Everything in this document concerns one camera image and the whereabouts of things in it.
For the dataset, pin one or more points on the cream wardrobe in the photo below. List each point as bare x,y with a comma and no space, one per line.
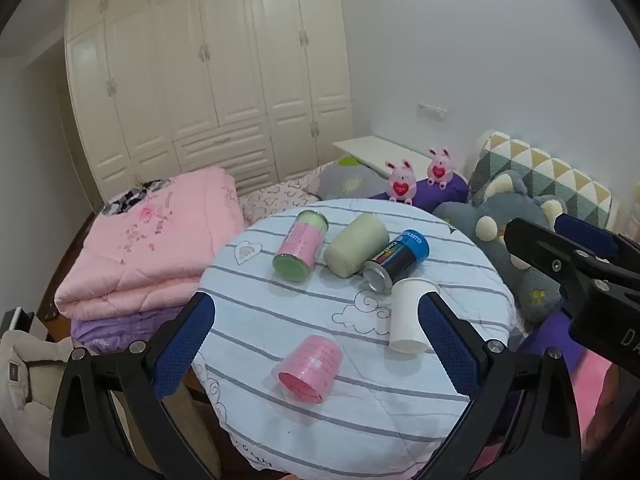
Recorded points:
200,60

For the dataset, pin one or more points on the pink bunny plush toy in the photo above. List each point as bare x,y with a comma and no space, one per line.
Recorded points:
401,185
439,170

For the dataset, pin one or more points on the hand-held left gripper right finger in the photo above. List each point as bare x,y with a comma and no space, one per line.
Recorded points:
447,345

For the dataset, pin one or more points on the round striped-cloth table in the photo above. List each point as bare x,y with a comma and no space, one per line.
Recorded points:
300,310

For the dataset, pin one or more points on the beige plush cushion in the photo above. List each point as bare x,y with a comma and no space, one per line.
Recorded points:
25,385

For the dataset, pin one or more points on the heart print bedsheet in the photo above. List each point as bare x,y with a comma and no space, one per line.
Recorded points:
270,200

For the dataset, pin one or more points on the triangle pattern cushion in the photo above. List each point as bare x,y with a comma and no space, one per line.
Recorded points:
550,175

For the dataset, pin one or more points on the pink cloth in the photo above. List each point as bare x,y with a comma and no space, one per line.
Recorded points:
595,390

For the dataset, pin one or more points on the white desk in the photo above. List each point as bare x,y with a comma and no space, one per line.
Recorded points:
375,147

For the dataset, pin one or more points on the grey plush toy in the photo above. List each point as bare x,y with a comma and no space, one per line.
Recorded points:
530,285

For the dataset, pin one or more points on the black and white floral cloth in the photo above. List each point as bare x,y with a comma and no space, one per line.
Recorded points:
120,202

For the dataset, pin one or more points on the white paper cup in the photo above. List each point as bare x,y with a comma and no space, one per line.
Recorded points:
405,320

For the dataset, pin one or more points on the pink quilt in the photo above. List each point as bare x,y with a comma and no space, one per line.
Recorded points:
140,250

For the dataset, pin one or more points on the purple blanket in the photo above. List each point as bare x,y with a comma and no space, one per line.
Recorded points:
115,327

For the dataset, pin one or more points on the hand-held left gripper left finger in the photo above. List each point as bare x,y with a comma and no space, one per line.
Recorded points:
185,345

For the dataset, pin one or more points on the grey pillow with sun print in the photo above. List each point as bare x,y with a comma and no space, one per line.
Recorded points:
340,180

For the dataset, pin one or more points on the cream cup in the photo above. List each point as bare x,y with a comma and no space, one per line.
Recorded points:
355,245

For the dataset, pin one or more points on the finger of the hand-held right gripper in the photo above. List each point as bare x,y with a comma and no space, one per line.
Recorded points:
595,240
540,247

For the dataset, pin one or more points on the pink and green cup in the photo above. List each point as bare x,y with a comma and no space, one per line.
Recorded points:
300,245

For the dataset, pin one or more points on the black and blue can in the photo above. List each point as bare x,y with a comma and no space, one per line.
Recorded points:
395,260

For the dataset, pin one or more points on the purple pillow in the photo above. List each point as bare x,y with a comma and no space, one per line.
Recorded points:
445,197

